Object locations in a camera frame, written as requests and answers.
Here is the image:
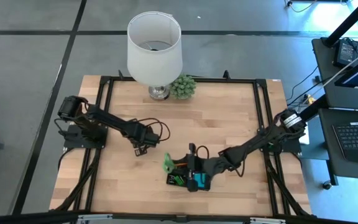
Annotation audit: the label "black power adapter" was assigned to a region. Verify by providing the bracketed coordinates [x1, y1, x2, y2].
[334, 39, 357, 68]

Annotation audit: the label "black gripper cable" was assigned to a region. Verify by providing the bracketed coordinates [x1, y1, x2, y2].
[140, 117, 172, 142]
[195, 144, 211, 160]

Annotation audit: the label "black mesh desk organizer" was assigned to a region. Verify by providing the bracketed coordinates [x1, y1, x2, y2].
[165, 166, 213, 193]

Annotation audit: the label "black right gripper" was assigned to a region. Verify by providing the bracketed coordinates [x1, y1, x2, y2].
[173, 142, 214, 193]

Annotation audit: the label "white cable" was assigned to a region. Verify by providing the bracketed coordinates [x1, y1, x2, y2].
[303, 43, 358, 99]

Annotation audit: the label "black diagonal pole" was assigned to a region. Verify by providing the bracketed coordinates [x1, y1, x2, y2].
[323, 0, 358, 48]

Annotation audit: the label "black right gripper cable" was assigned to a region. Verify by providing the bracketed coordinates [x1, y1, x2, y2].
[195, 144, 211, 160]

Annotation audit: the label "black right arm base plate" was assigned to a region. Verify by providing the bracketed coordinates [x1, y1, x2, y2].
[259, 136, 303, 154]

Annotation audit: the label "green-handled scissors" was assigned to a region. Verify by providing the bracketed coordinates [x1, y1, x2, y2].
[162, 152, 177, 174]

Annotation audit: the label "potted green succulent plant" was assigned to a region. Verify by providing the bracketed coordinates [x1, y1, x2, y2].
[168, 73, 198, 101]

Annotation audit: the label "white-shade silver table lamp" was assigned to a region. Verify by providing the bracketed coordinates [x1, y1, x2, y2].
[126, 11, 184, 101]

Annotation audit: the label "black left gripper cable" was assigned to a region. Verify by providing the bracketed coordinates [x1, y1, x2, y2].
[140, 117, 172, 142]

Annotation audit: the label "black keyboard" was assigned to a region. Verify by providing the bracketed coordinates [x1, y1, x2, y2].
[333, 121, 358, 165]

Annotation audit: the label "silver bracket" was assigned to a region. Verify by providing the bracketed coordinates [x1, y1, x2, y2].
[249, 217, 287, 224]
[76, 213, 114, 223]

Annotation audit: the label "blue sticky note pad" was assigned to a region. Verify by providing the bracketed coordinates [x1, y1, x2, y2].
[193, 173, 211, 189]

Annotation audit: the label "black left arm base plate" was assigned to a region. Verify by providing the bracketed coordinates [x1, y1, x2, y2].
[63, 124, 108, 149]

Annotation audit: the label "black side desk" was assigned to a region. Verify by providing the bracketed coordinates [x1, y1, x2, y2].
[311, 37, 358, 187]

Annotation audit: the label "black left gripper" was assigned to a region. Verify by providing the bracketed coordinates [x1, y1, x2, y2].
[129, 120, 162, 157]

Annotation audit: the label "black crossbeam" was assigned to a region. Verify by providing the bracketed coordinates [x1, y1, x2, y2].
[0, 210, 358, 224]

